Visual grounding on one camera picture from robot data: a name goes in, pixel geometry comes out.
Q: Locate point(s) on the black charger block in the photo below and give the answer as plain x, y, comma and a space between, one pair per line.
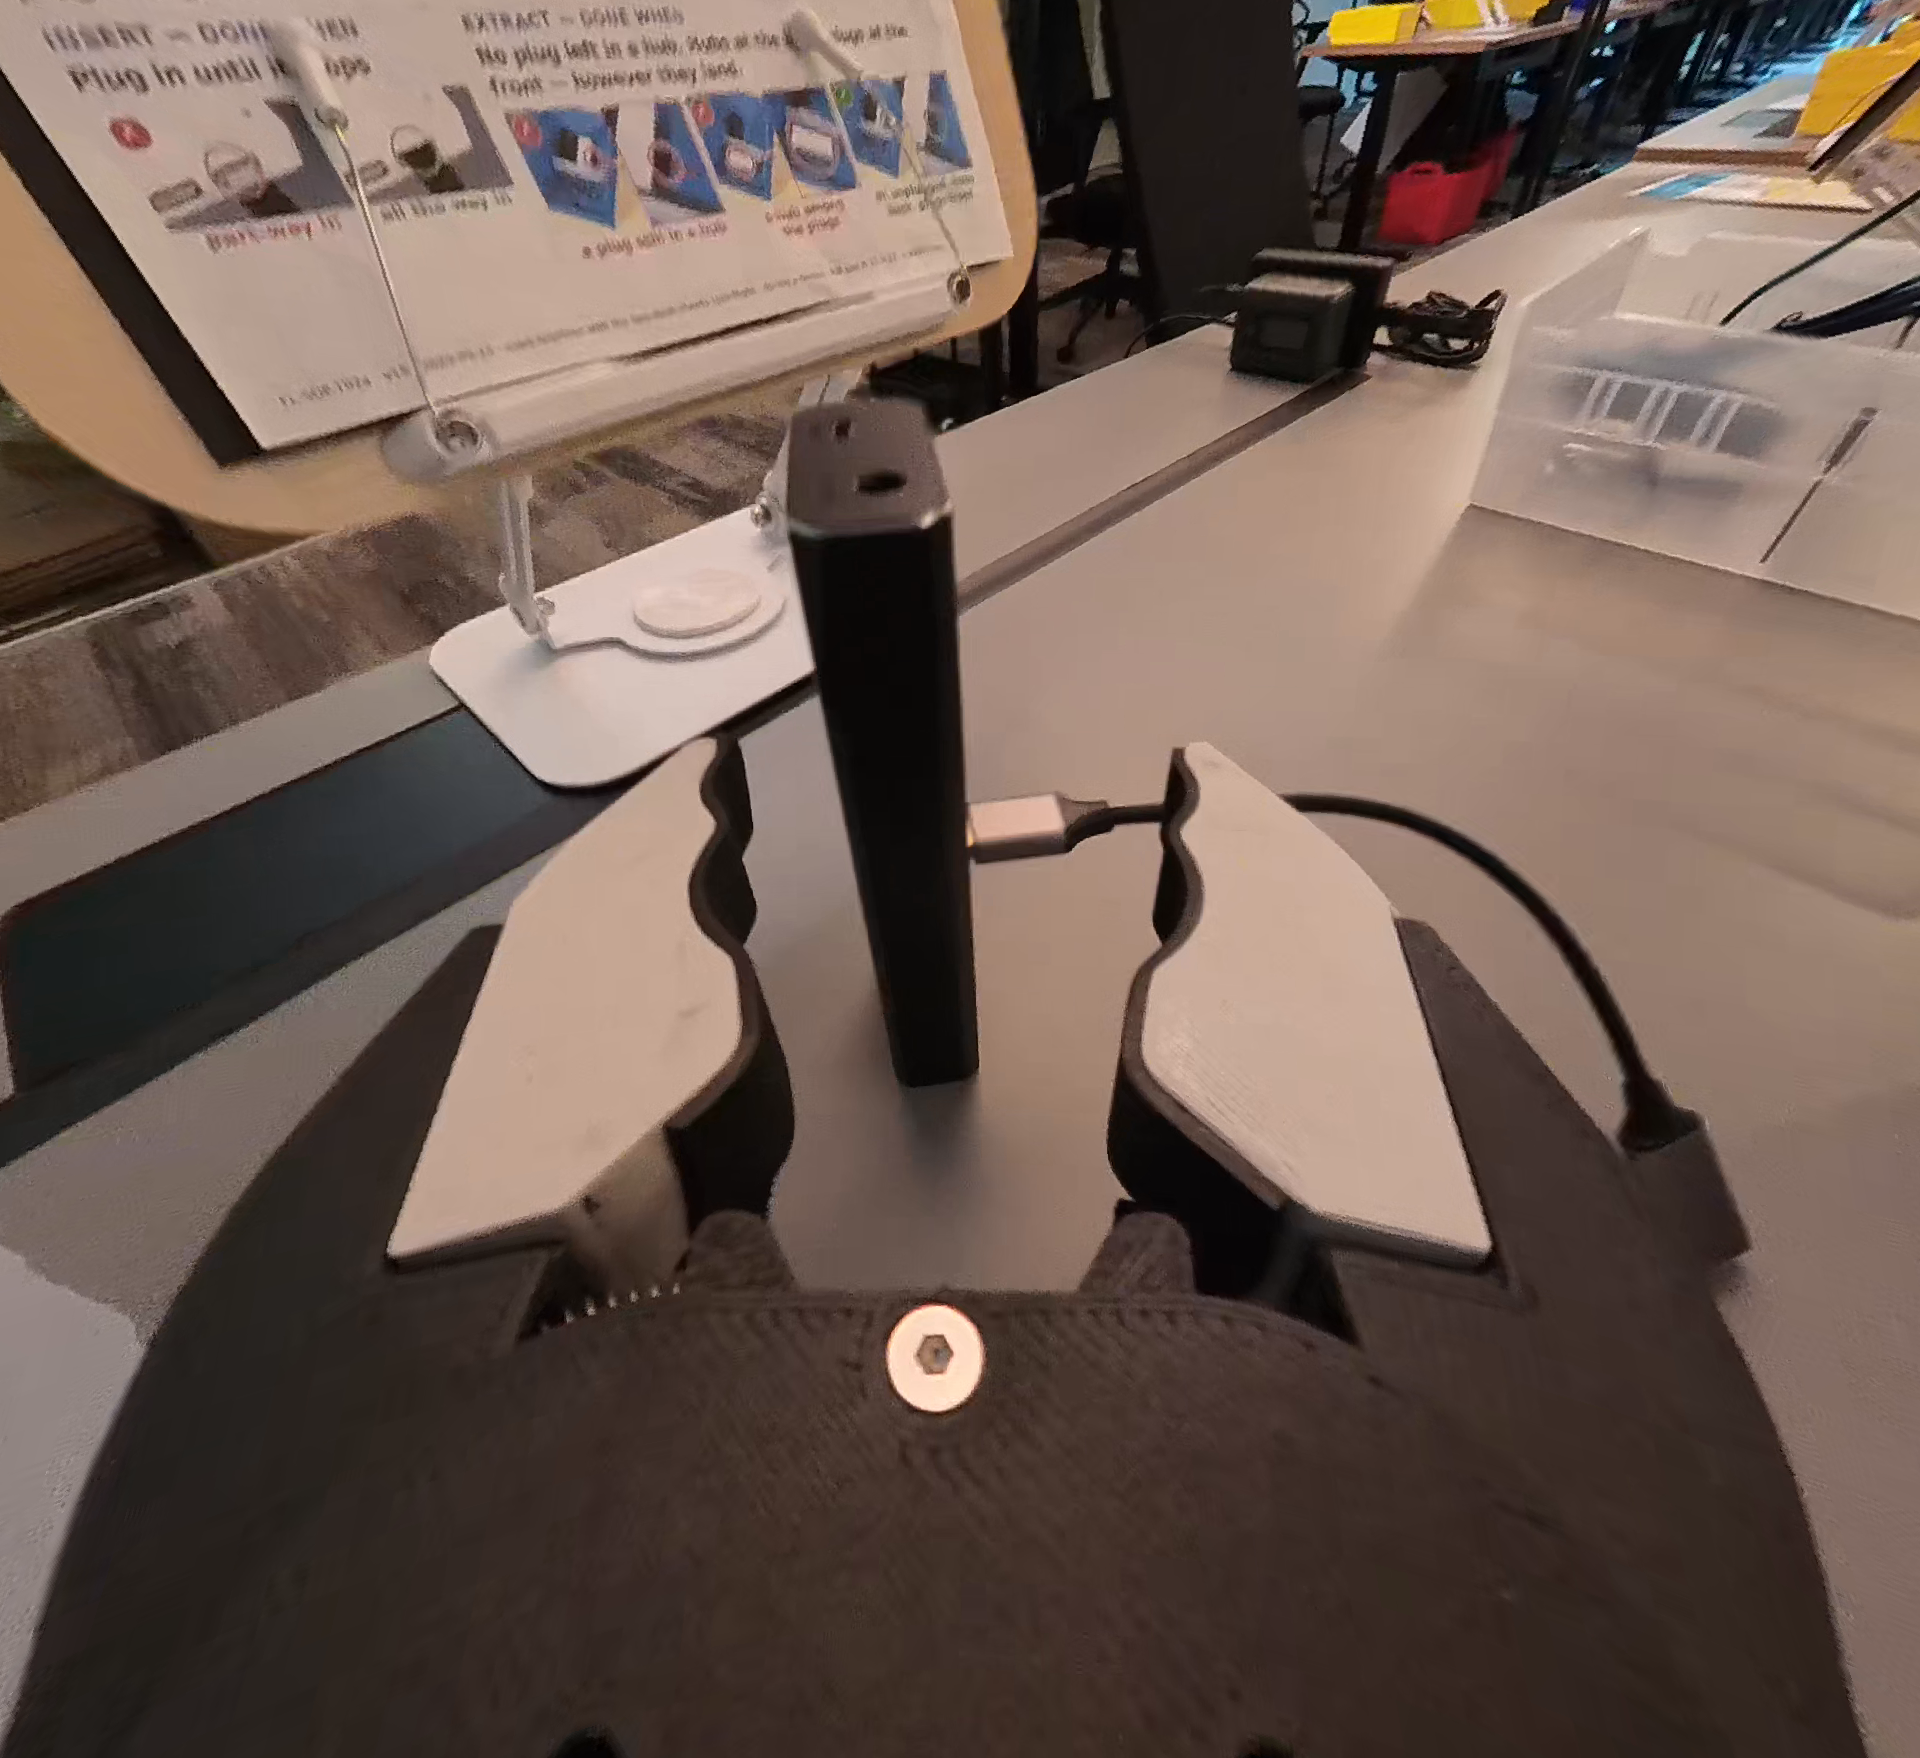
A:
1306, 319

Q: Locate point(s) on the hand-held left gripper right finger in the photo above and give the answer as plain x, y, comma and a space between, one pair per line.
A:
1306, 1039

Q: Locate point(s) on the clear plastic bin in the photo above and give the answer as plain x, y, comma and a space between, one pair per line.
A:
1650, 499

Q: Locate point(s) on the yellow bin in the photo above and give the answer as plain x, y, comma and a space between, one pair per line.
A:
1860, 86

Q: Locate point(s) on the red bin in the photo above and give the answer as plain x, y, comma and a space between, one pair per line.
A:
1440, 199

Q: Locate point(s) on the black hub silver rim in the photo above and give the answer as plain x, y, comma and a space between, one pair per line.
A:
885, 739

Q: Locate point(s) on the blue sticker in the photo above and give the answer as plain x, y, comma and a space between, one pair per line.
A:
1689, 187

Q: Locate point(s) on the black office chair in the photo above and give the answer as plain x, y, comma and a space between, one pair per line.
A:
1201, 107

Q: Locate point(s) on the white stand base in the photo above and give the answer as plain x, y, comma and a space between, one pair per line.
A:
599, 708

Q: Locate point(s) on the row of yellow trays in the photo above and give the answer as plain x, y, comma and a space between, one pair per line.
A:
1379, 23

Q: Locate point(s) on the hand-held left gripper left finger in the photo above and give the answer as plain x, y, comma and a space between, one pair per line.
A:
599, 1009

